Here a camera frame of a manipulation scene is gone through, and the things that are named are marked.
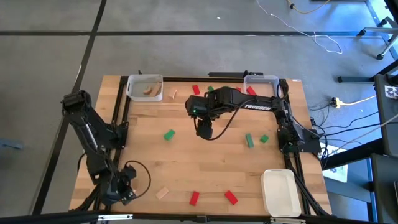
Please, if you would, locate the black floor stand base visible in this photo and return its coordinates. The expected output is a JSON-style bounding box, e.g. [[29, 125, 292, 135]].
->
[[338, 58, 398, 84]]

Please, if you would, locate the black cart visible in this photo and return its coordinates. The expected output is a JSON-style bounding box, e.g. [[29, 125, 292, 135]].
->
[[373, 73, 398, 156]]

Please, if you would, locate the grey stand with casters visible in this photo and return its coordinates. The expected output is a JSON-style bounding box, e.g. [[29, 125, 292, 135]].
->
[[356, 17, 398, 60]]

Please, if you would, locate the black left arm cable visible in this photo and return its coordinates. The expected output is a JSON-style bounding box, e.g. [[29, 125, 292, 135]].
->
[[125, 159, 152, 199]]

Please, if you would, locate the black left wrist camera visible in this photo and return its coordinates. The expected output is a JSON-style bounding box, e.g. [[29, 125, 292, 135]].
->
[[123, 164, 138, 182]]

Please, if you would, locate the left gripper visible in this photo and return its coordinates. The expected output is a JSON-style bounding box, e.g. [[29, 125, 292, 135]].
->
[[101, 175, 138, 206]]

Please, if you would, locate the black front beam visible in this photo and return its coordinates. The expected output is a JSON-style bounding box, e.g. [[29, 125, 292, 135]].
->
[[0, 210, 398, 224]]

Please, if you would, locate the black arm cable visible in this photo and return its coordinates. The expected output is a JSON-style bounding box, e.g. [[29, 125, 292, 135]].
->
[[194, 98, 249, 141], [125, 159, 152, 199]]

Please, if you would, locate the black and white fiducial tag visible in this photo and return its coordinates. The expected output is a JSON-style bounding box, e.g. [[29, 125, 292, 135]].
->
[[384, 85, 398, 99]]

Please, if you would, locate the black bar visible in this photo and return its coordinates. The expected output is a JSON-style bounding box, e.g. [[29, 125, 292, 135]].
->
[[208, 71, 264, 78]]

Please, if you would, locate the white printed paper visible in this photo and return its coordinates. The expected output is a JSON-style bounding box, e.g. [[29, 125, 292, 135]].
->
[[322, 144, 349, 184]]

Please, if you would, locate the beige floor cable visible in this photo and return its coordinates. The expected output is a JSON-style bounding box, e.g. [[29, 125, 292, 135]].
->
[[341, 95, 377, 106]]

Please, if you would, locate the black metal table frame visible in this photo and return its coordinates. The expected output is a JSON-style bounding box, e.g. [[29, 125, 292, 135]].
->
[[74, 75, 333, 218]]

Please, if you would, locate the clear plastic bin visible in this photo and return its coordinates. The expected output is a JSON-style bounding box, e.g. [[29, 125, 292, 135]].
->
[[243, 74, 281, 98]]

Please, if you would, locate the long red wooden block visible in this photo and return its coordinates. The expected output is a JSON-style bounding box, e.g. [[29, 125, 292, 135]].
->
[[189, 190, 201, 207], [224, 190, 239, 206]]

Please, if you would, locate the white floor cable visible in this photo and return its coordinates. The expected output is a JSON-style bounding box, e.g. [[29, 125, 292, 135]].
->
[[256, 0, 343, 55]]

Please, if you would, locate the grey floor object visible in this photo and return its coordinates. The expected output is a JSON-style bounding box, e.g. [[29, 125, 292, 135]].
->
[[0, 138, 25, 151]]

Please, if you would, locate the yellow floor cable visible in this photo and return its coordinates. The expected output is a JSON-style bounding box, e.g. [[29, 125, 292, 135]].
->
[[287, 0, 331, 15]]

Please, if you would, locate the long natural wooden block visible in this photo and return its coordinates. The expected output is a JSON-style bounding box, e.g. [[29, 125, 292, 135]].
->
[[151, 81, 163, 97]]

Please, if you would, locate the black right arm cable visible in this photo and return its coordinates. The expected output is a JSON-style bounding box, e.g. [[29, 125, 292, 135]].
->
[[194, 98, 249, 141]]

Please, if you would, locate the white plastic bin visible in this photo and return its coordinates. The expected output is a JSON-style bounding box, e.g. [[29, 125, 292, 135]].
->
[[126, 73, 164, 103], [260, 169, 303, 218]]

